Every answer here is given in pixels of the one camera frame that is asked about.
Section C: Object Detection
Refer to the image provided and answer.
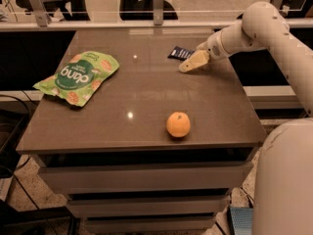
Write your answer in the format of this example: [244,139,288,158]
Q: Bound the green dang rice chip bag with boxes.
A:
[33,51,119,107]

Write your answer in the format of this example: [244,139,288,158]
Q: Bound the black office chair centre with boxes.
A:
[116,0,179,22]

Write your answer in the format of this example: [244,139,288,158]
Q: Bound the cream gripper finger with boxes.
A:
[179,59,208,72]
[187,50,209,60]

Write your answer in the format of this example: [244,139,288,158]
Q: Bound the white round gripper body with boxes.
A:
[197,31,230,60]

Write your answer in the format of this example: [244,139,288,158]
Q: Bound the grey drawer cabinet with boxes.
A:
[18,29,266,234]

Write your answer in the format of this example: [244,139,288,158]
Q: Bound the blue rxbar blueberry wrapper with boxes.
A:
[168,46,194,61]

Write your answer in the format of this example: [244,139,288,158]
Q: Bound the black floor cable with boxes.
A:
[0,94,43,211]

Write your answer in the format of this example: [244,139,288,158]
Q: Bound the black office chair left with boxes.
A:
[42,0,90,21]

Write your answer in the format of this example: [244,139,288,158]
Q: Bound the metal glass railing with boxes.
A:
[0,0,313,33]

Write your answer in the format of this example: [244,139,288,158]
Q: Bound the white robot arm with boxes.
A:
[179,1,313,235]

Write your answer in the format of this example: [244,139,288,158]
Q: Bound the blue perforated box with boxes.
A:
[228,207,253,235]

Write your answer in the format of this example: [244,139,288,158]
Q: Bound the orange fruit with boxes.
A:
[166,112,191,138]

